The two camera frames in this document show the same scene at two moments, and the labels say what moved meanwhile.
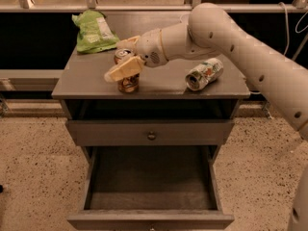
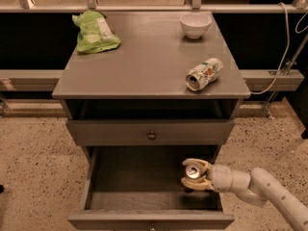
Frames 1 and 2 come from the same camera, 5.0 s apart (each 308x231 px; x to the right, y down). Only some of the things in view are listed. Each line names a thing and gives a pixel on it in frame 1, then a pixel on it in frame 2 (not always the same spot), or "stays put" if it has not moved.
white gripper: x=150 y=47 → x=221 y=177
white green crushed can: x=206 y=72 stays put
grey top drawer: x=149 y=132 stays put
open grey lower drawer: x=151 y=188 stays put
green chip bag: x=95 y=33 stays put
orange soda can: x=130 y=84 → x=192 y=171
